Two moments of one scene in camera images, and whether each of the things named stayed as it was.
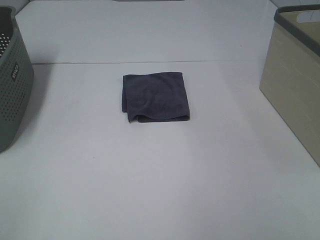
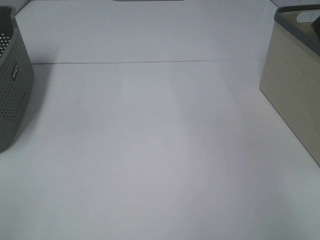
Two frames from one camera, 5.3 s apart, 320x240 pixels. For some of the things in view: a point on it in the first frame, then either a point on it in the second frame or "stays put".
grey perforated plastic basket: x=17 y=80 stays put
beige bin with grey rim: x=291 y=75 stays put
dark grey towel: x=155 y=97 -> x=316 y=24
